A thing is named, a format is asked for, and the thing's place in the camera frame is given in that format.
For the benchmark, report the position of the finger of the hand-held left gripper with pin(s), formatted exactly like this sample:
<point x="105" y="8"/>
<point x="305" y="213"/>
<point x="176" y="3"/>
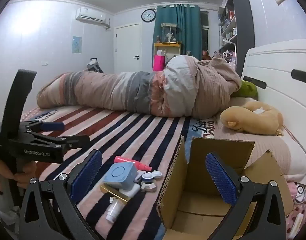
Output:
<point x="52" y="126"/>
<point x="75" y="141"/>

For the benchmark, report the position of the yellow table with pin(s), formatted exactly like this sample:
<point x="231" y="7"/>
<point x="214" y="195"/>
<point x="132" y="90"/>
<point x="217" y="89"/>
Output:
<point x="168" y="45"/>

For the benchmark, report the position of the beige quilted pillow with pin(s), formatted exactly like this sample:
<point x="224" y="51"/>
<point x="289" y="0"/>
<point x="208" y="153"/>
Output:
<point x="268" y="152"/>

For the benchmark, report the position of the green plush toy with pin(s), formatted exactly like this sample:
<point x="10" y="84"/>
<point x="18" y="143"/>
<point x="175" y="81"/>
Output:
<point x="248" y="90"/>

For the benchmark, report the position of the brown cardboard box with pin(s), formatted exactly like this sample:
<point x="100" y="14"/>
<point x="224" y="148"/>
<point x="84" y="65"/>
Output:
<point x="193" y="160"/>

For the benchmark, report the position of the white charger block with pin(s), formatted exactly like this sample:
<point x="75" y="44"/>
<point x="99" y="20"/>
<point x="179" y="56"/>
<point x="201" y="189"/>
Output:
<point x="131" y="190"/>

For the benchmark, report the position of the white tube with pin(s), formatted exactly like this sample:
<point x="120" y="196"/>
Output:
<point x="296" y="223"/>

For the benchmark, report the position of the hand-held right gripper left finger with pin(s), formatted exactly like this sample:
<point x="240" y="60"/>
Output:
<point x="86" y="177"/>

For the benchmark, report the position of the blue square device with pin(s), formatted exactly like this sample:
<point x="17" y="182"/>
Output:
<point x="119" y="172"/>

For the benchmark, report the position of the striped printed blanket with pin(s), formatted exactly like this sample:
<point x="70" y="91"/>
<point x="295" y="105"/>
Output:
<point x="143" y="135"/>

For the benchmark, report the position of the white door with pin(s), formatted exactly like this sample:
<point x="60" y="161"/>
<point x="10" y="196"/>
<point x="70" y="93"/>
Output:
<point x="128" y="47"/>

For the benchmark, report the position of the glass display case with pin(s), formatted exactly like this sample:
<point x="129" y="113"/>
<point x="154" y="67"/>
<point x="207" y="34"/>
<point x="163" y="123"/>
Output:
<point x="170" y="32"/>

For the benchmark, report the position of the small white bottle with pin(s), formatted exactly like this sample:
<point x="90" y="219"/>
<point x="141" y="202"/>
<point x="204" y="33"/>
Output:
<point x="114" y="210"/>

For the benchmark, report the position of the brown plush toy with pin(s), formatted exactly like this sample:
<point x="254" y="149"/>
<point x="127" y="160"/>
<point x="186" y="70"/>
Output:
<point x="258" y="120"/>

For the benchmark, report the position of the gold metal bar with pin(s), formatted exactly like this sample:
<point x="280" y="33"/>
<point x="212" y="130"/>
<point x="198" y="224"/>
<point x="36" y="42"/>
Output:
<point x="110" y="190"/>

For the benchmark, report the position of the pink bag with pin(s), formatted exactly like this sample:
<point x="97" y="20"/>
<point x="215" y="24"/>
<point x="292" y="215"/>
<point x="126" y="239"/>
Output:
<point x="159" y="63"/>

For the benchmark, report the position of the white bed headboard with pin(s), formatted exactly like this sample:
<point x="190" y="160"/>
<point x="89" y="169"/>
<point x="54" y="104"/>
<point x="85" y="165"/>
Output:
<point x="280" y="80"/>

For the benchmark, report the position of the pink dotted cloth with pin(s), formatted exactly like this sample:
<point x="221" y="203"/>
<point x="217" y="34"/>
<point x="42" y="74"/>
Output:
<point x="301" y="210"/>

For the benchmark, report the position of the light blue wall poster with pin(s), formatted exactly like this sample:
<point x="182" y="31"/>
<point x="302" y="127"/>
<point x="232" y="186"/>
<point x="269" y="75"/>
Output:
<point x="77" y="44"/>

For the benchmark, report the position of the pink spray bottle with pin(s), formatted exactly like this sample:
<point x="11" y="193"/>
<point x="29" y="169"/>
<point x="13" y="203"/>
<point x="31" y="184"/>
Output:
<point x="125" y="160"/>

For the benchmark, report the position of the window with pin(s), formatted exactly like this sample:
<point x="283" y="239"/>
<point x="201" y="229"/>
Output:
<point x="204" y="30"/>

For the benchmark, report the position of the round wall clock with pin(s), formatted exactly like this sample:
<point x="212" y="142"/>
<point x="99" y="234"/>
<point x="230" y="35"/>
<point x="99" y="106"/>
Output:
<point x="148" y="15"/>

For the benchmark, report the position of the rolled pink grey quilt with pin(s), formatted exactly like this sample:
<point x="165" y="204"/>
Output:
<point x="117" y="90"/>

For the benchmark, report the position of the black bookshelf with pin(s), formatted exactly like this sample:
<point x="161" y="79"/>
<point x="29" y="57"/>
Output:
<point x="243" y="30"/>

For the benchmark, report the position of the person's left hand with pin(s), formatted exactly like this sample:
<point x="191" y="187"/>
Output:
<point x="24" y="175"/>

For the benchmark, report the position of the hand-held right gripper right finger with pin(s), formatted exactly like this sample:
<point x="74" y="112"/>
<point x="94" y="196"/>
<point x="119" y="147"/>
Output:
<point x="221" y="180"/>

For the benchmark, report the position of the teal curtain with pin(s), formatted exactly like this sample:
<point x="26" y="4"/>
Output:
<point x="190" y="30"/>

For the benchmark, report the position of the white air conditioner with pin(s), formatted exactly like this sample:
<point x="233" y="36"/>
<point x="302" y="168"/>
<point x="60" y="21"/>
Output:
<point x="90" y="15"/>

